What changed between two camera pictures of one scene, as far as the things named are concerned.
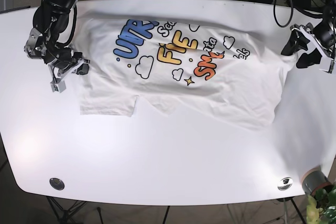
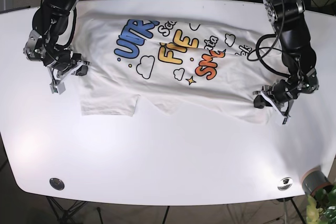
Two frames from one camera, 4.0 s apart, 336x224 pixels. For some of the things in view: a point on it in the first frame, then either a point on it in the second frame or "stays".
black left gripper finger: [299, 38] to [264, 98]
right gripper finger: [58, 84] stays
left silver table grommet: [57, 183] stays
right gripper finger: [83, 67] stays
